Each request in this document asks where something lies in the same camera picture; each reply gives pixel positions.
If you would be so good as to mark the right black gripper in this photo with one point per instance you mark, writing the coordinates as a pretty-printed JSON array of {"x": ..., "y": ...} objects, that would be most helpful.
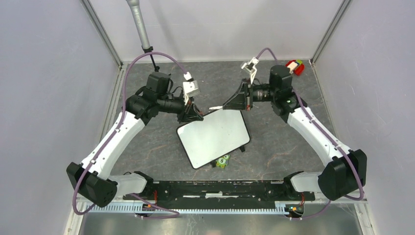
[{"x": 238, "y": 100}]

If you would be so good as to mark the red and white toy blocks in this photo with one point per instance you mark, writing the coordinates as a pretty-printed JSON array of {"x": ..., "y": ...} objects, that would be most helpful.
[{"x": 295, "y": 67}]

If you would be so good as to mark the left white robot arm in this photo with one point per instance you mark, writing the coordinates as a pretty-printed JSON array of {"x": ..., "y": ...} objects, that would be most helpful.
[{"x": 92, "y": 177}]

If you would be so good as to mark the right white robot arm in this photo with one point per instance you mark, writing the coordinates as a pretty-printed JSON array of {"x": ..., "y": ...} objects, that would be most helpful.
[{"x": 344, "y": 173}]

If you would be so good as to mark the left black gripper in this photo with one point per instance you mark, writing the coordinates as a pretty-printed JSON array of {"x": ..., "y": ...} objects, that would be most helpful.
[{"x": 191, "y": 114}]

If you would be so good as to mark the green owl number block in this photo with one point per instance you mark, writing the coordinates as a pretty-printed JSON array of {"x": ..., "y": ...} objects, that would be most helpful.
[{"x": 221, "y": 162}]

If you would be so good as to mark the white whiteboard black frame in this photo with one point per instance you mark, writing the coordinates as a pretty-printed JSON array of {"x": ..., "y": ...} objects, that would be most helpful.
[{"x": 220, "y": 133}]

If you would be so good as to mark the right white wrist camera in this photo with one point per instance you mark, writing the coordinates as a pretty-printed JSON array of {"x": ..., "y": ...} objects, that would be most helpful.
[{"x": 250, "y": 68}]

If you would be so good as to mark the white marker brown cap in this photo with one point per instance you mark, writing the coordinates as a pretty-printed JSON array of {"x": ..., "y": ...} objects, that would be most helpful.
[{"x": 215, "y": 108}]

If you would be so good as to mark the slotted cable duct rail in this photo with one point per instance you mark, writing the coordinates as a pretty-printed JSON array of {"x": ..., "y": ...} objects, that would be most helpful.
[{"x": 138, "y": 207}]

